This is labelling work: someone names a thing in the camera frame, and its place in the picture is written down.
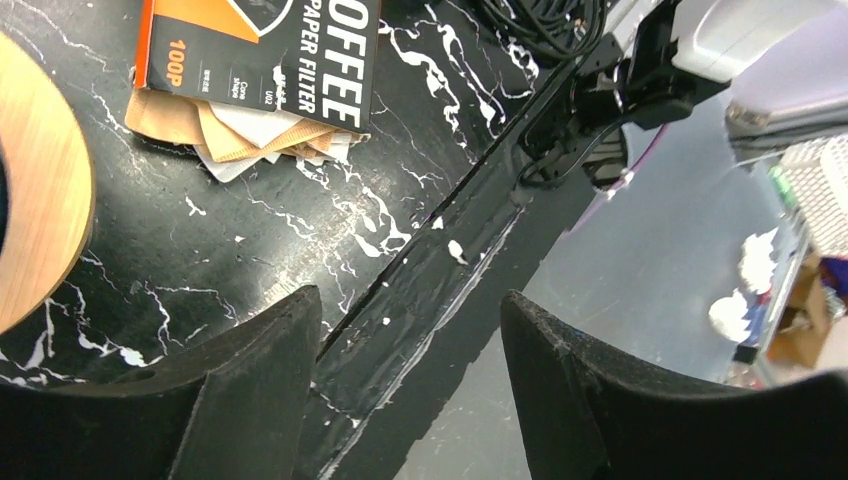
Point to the aluminium frame rail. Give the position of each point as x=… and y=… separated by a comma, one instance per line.
x=757, y=128

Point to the orange coffee filter package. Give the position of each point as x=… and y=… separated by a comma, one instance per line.
x=243, y=81

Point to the wooden ring dripper holder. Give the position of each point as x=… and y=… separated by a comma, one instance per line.
x=50, y=185

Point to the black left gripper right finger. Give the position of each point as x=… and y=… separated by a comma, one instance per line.
x=588, y=410

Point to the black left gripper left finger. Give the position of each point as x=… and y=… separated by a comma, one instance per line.
x=230, y=408

